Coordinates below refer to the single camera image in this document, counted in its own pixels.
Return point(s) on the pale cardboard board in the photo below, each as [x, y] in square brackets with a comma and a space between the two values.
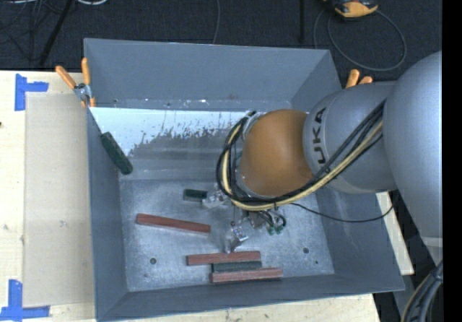
[57, 205]

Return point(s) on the grey metal bin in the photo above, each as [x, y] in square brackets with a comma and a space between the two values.
[173, 205]

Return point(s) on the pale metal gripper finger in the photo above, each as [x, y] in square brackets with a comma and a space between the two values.
[216, 199]
[237, 235]

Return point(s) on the red-brown flat block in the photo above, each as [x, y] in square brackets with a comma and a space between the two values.
[245, 275]
[222, 258]
[173, 223]

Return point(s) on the dark green flat block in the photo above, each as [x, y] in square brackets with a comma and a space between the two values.
[236, 266]
[116, 152]
[194, 194]

